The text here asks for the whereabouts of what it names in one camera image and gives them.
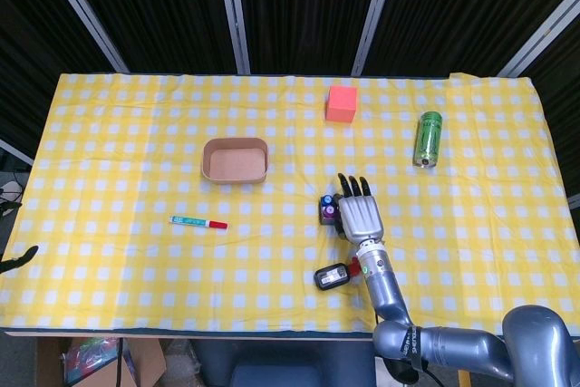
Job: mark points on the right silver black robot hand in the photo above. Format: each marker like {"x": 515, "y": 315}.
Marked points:
{"x": 360, "y": 217}

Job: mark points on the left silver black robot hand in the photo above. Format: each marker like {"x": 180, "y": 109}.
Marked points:
{"x": 18, "y": 260}

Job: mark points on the small purple building block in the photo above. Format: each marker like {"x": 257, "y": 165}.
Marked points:
{"x": 330, "y": 212}

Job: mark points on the blue building block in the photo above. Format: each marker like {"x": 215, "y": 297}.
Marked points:
{"x": 325, "y": 200}

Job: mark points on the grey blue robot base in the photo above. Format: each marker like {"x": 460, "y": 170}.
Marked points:
{"x": 290, "y": 364}

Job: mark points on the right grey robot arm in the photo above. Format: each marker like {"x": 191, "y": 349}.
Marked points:
{"x": 389, "y": 296}

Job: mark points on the black ink bottle red cap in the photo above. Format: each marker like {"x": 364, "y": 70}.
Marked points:
{"x": 331, "y": 277}

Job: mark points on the green drink can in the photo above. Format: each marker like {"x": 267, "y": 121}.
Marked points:
{"x": 428, "y": 140}

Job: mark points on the orange pink cube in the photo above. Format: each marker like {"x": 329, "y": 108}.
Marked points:
{"x": 341, "y": 103}

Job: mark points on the yellow white checked tablecloth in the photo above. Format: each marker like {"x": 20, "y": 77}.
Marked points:
{"x": 136, "y": 278}

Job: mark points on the colourful plastic bag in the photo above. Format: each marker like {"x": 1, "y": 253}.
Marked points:
{"x": 90, "y": 355}

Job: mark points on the brown paper bowl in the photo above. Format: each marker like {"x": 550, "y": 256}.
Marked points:
{"x": 235, "y": 165}

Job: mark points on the brown cardboard box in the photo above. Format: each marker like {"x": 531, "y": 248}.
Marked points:
{"x": 145, "y": 362}

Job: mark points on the white marker with red cap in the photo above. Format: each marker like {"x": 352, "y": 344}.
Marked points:
{"x": 195, "y": 222}

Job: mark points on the white partition frame post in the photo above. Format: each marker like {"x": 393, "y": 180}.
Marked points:
{"x": 232, "y": 11}
{"x": 375, "y": 11}
{"x": 574, "y": 202}
{"x": 13, "y": 151}
{"x": 540, "y": 38}
{"x": 81, "y": 11}

